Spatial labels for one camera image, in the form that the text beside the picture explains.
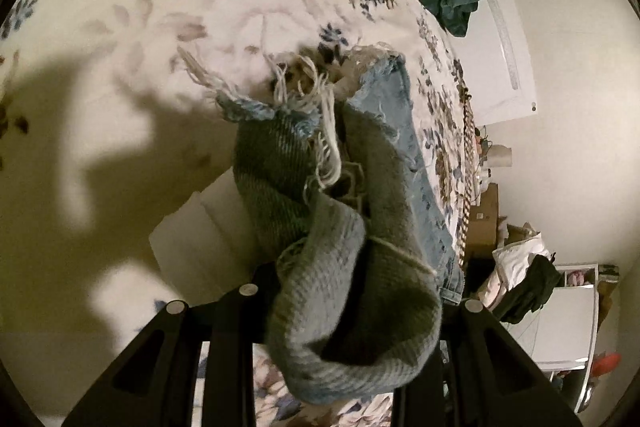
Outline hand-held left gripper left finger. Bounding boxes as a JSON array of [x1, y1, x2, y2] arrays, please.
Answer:
[[61, 264, 281, 427]]

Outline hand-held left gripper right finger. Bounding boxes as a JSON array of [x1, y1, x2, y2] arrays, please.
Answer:
[[391, 298, 583, 427]]

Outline blue denim pants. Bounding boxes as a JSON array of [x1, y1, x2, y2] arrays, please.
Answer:
[[177, 42, 468, 405]]

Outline pile of clothes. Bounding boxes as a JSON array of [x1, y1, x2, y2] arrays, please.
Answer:
[[475, 222, 563, 325]]

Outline white cabinet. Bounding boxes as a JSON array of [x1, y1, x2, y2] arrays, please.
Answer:
[[510, 263, 621, 413]]

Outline white folded cloth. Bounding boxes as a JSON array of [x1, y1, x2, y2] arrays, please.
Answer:
[[149, 167, 271, 305]]

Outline cardboard box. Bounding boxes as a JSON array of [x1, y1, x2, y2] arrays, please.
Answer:
[[465, 182, 508, 260]]

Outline floral bedspread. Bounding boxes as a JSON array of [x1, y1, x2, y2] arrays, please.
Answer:
[[0, 0, 481, 427]]

